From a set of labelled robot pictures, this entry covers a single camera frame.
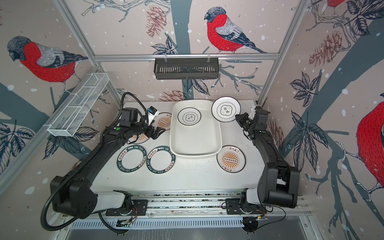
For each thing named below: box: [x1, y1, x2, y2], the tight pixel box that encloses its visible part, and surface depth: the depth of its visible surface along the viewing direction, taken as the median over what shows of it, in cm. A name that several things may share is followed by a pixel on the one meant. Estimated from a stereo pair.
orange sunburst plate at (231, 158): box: [216, 145, 247, 173], surface depth 92 cm
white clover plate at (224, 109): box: [211, 96, 242, 123], surface depth 92 cm
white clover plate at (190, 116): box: [177, 107, 202, 126], surface depth 113 cm
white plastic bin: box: [169, 99, 223, 159], surface depth 105 cm
